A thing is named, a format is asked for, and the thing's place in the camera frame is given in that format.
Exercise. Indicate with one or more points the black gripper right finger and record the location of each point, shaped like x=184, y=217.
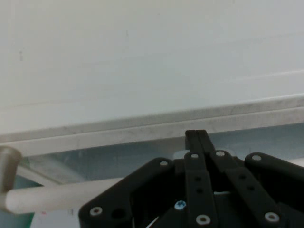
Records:
x=240, y=178

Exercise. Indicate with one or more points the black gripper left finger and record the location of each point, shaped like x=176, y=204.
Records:
x=197, y=180

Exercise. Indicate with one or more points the cream toaster oven body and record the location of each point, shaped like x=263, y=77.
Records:
x=152, y=104

